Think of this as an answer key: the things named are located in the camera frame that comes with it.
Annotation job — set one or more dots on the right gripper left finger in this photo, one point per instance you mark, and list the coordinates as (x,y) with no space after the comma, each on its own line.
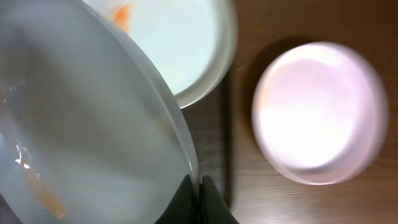
(182,207)

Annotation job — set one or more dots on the white plate with pink rim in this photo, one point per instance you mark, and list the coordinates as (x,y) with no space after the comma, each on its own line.
(319,113)

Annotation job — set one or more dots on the pale grey plate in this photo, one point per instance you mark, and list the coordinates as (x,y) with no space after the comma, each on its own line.
(90,132)

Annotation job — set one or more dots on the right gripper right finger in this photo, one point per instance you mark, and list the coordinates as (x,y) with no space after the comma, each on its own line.
(213,209)

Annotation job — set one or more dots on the cream white plate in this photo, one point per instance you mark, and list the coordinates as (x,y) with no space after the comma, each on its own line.
(192,43)

